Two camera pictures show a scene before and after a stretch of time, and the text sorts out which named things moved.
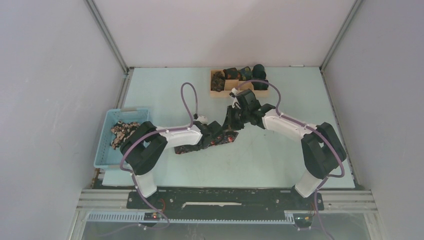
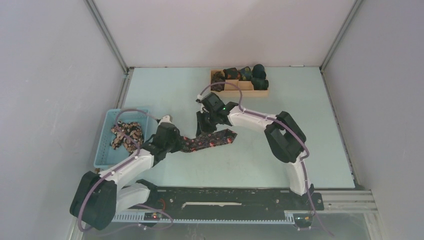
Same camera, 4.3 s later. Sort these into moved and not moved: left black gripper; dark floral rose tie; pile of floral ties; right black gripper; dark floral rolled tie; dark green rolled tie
Moved: right black gripper; left black gripper
Not moved: pile of floral ties; dark floral rose tie; dark floral rolled tie; dark green rolled tie
